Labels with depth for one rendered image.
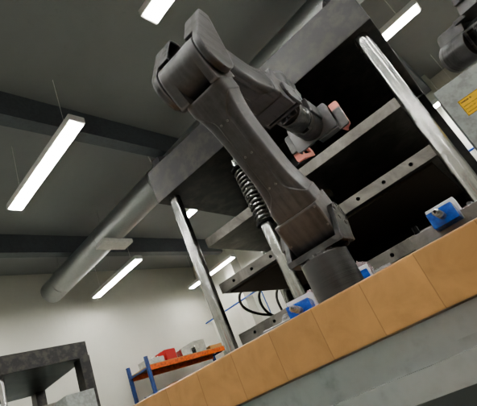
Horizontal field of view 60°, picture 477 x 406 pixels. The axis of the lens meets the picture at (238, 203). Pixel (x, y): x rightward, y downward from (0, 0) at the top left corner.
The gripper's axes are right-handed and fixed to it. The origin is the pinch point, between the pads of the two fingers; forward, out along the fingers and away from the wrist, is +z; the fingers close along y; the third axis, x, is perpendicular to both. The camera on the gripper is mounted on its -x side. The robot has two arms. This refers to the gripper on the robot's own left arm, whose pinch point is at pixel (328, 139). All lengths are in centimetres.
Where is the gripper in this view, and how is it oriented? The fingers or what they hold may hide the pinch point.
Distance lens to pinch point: 99.4
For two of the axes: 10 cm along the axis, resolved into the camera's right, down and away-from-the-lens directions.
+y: -7.2, 5.4, 4.3
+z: 5.9, 1.5, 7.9
